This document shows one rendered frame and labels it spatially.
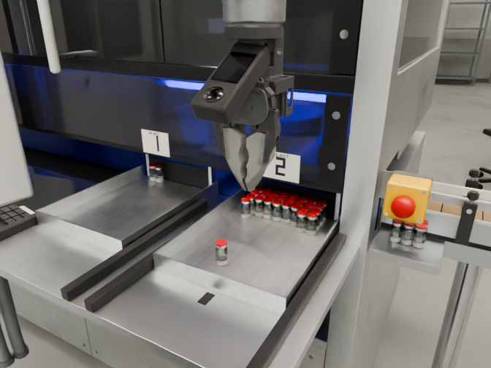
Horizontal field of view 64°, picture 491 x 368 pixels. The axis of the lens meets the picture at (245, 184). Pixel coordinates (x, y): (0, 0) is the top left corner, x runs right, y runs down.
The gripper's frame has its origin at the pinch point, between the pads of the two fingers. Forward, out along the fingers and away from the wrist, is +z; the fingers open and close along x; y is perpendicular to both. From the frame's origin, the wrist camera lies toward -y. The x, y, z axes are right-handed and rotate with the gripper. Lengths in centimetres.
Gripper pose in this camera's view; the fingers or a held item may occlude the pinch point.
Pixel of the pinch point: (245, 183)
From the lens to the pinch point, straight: 53.5
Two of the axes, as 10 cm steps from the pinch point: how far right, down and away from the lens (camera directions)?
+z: 0.0, 9.2, 3.9
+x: -8.7, -1.9, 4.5
